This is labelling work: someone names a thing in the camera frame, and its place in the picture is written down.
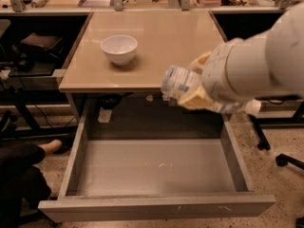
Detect clear plastic bottle blue label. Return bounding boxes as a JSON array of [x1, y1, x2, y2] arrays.
[[161, 66, 261, 115]]

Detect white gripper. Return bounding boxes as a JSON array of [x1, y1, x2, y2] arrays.
[[178, 38, 251, 111]]

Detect black chair base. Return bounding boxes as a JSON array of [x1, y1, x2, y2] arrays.
[[275, 154, 304, 170]]

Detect white ceramic bowl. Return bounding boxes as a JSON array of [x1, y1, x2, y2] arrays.
[[101, 35, 138, 66]]

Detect person's leg black trousers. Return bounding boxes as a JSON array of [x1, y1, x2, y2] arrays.
[[0, 140, 63, 228]]

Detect black shoe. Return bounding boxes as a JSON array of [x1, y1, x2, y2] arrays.
[[54, 135, 75, 155]]

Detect open grey top drawer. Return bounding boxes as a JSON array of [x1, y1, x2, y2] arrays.
[[39, 96, 276, 222]]

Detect black stand leg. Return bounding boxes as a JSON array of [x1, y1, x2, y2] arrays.
[[249, 115, 271, 150]]

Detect beige top drawer cabinet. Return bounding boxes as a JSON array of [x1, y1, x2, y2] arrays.
[[60, 9, 224, 122]]

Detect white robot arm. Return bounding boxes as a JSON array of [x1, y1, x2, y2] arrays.
[[178, 3, 304, 113]]

